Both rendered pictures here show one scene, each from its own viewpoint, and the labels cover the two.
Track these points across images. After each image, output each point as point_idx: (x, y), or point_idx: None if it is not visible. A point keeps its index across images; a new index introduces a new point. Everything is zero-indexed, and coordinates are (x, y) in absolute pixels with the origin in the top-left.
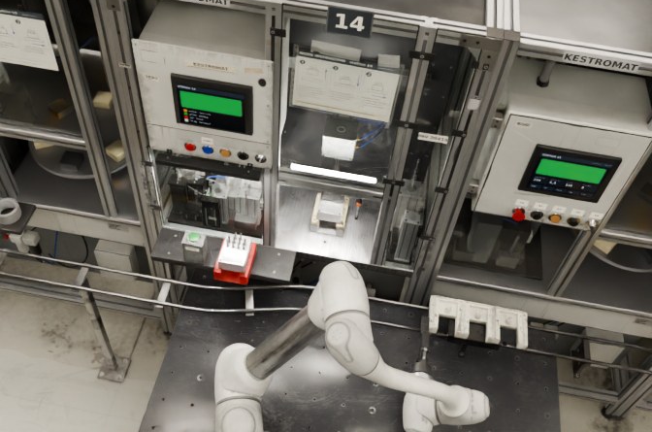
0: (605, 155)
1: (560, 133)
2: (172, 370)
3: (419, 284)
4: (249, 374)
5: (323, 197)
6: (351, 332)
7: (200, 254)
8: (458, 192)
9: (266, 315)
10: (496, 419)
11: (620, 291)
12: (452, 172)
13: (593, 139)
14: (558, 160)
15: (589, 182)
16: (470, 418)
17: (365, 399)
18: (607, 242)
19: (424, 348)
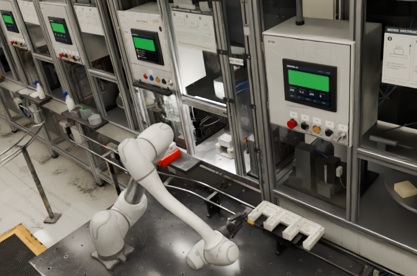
0: (325, 64)
1: (293, 47)
2: None
3: (265, 198)
4: (124, 197)
5: (225, 131)
6: (128, 142)
7: None
8: (262, 109)
9: (179, 198)
10: None
11: (414, 235)
12: (253, 90)
13: (313, 50)
14: (297, 70)
15: (322, 90)
16: (216, 255)
17: None
18: (404, 188)
19: (228, 218)
